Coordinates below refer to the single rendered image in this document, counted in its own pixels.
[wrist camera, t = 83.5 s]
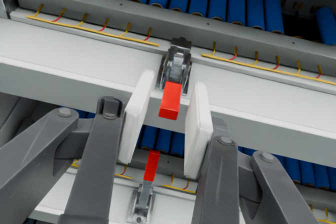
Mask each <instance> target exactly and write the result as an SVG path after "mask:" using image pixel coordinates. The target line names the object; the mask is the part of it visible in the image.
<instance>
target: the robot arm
mask: <svg viewBox="0 0 336 224"><path fill-rule="evenodd" d="M154 76H155V72H154V71H153V70H149V69H146V70H144V71H143V73H142V75H141V78H140V80H139V82H138V84H137V86H136V88H135V90H134V92H133V94H132V96H131V98H129V97H125V96H120V95H116V96H102V97H100V98H99V99H98V101H97V108H96V115H95V118H90V119H85V118H79V113H78V112H77V111H76V110H74V109H71V108H67V107H60V108H55V109H53V110H51V111H50V112H49V113H47V114H46V115H45V116H43V117H42V118H40V119H39V120H38V121H36V122H35V123H34V124H32V125H31V126H30V127H28V128H27V129H25V130H24V131H23V132H21V133H20V134H19V135H17V136H16V137H15V138H13V139H12V140H11V141H9V142H8V143H6V144H5V145H4V146H2V147H1V148H0V224H23V222H24V221H25V220H26V219H27V218H28V216H29V215H30V214H31V213H32V212H33V210H34V209H35V208H36V207H37V206H38V204H39V203H40V202H41V201H42V200H43V198H44V197H45V196H46V195H47V194H48V192H49V191H50V190H51V189H52V188H53V186H54V185H55V184H56V183H57V182H58V180H59V179H60V178H61V177H62V176H63V174H64V173H65V172H66V171H67V170H68V168H69V167H70V166H71V165H72V164H73V162H74V159H81V161H80V164H79V167H78V170H77V173H76V176H75V179H74V182H73V185H72V189H71V192H70V195H69V198H68V201H67V204H66V207H65V210H64V213H63V214H62V213H61V214H60V216H59V219H58V221H57V224H109V214H110V207H111V199H112V192H113V185H114V178H115V170H116V163H122V164H126V165H127V164H128V163H130V162H131V159H132V156H133V153H134V150H135V147H136V144H137V140H138V137H139V134H140V131H141V128H142V125H143V122H144V119H145V115H146V112H147V109H148V105H149V100H150V95H151V90H152V86H153V81H154ZM200 173H201V175H200ZM184 176H185V177H186V178H189V179H193V180H196V179H198V178H199V176H200V179H199V182H198V185H197V188H196V191H195V193H196V198H195V204H194V209H193V215H192V220H191V224H240V210H241V213H242V216H243V218H244V221H245V224H320V223H319V221H318V220H317V218H316V217H315V215H314V214H313V212H312V211H311V209H310V207H309V206H308V204H307V203H306V201H305V200H304V198H303V197H302V195H301V193H300V192H299V190H298V189H297V187H296V186H295V184H294V183H293V181H292V179H291V178H290V176H289V175H288V173H287V172H286V170H285V169H284V167H283V166H282V164H281V162H280V161H279V160H278V159H277V158H276V157H275V156H273V155H272V154H271V153H268V152H264V151H255V152H254V153H253V155H252V157H251V156H249V155H246V154H244V153H242V152H240V151H238V145H237V143H236V142H235V141H234V140H232V139H231V138H230V134H229V130H228V126H227V123H226V122H225V121H224V120H223V119H222V118H219V117H215V116H211V112H210V106H209V100H208V93H207V87H206V84H205V83H204V82H201V81H197V82H195V83H194V87H193V91H192V94H191V98H190V102H189V106H188V109H187V113H186V117H185V143H184Z"/></svg>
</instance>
